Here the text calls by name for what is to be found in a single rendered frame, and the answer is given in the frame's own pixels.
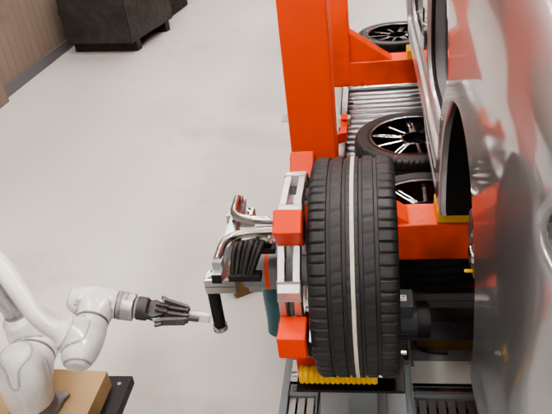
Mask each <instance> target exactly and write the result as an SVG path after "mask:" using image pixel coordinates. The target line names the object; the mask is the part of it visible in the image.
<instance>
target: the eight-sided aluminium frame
mask: <svg viewBox="0 0 552 414"><path fill-rule="evenodd" d="M284 180H285V181H284V184H283V191H282V195H281V199H280V203H279V205H278V209H301V211H302V213H303V206H307V202H308V191H309V181H310V179H309V177H308V173H306V171H303V172H287V173H286V175H285V176H284ZM290 195H296V198H295V203H294V204H292V205H290V204H289V199H290ZM286 253H287V246H278V280H277V282H276V289H277V302H278V305H279V312H280V317H282V316H289V309H288V302H294V306H295V313H296V316H306V315H309V308H308V296H307V286H302V278H301V246H293V278H286ZM307 357H313V352H312V345H311V331H310V337H309V345H308V353H307Z"/></svg>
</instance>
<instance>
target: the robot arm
mask: <svg viewBox="0 0 552 414"><path fill-rule="evenodd" d="M67 309H68V310H69V311H70V312H71V313H72V314H74V315H76V316H69V317H67V318H65V319H62V317H61V316H60V314H59V313H58V312H57V311H56V310H55V309H54V308H52V307H51V306H47V305H44V304H43V303H42V302H41V301H37V299H36V298H35V296H34V294H33V293H32V291H31V290H30V288H29V287H28V285H27V284H26V282H25V280H24V279H23V278H22V277H21V275H20V273H19V272H18V270H17V269H16V267H15V265H14V264H13V263H12V262H11V261H10V260H9V259H8V258H7V257H6V256H5V255H4V254H3V253H2V252H1V251H0V312H1V313H2V315H3V316H4V319H3V322H2V328H3V330H4V332H5V334H6V336H7V341H8V343H9V345H8V346H6V347H5V348H4V349H3V350H2V351H1V352H0V394H1V396H2V399H3V401H4V403H5V404H6V406H7V409H8V413H7V414H58V413H59V412H60V410H61V409H62V406H63V404H64V403H65V401H66V400H67V399H69V397H70V396H71V395H70V392H69V391H67V390H64V391H54V388H53V371H54V362H55V360H56V358H57V356H58V352H60V353H61V360H62V364H63V365H64V367H66V368H67V369H68V370H70V371H73V372H82V371H84V370H87V369H88V368H90V367H91V366H92V365H93V363H94V362H95V361H96V359H97V358H98V356H99V354H100V353H101V350H102V348H103V345H104V342H105V338H106V335H107V329H108V325H109V323H110V321H111V320H112V319H117V320H127V321H133V319H134V318H135V319H136V320H143V321H146V320H151V321H153V322H154V327H159V326H169V325H185V324H186V323H187V324H188V321H192V322H204V323H210V319H211V314H210V313H204V312H200V311H197V310H191V308H190V307H189V305H187V304H185V303H182V302H179V301H174V300H172V299H169V298H167V297H165V296H162V297H161V299H159V300H150V298H149V297H141V296H139V297H138V295H137V293H134V292H124V291H118V290H116V289H114V288H112V287H106V286H101V285H93V284H84V285H77V286H75V287H73V288H72V289H71V291H70V292H69V294H68V297H67Z"/></svg>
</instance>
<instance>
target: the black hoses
mask: <svg viewBox="0 0 552 414"><path fill-rule="evenodd" d="M275 251H276V244H275V243H268V242H266V241H265V240H260V239H259V238H255V237H252V238H250V239H246V240H240V241H236V242H235V243H234V244H233V246H232V252H231V258H230V271H229V275H228V281H229V282H261V279H262V270H256V267H257V265H258V262H259V259H260V256H261V254H275Z"/></svg>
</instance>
